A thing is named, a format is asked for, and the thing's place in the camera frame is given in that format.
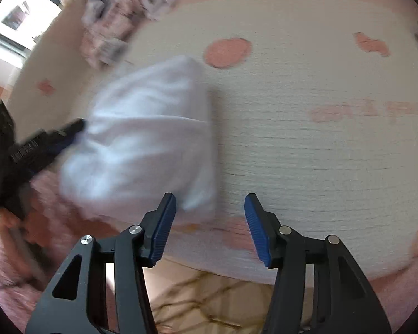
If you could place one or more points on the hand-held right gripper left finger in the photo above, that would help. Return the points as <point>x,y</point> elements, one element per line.
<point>163,229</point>

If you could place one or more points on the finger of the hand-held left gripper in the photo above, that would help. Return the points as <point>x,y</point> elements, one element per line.
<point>66,134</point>

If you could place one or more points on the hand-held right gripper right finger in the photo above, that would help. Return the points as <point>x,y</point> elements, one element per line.
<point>257,233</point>

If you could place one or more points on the white shirt with navy trim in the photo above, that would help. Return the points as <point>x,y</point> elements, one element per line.
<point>142,139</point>

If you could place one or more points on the pile of pink white clothes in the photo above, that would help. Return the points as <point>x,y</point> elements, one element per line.
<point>125,7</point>

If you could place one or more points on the person's left hand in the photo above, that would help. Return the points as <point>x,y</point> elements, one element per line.
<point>10,229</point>

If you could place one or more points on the pink cream printed blanket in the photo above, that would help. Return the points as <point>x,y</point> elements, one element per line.
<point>299,146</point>

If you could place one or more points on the window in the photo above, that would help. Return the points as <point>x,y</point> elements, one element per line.
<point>17,14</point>

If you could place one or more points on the pink fuzzy bed cover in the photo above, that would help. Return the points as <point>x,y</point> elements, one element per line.
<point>404,285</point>

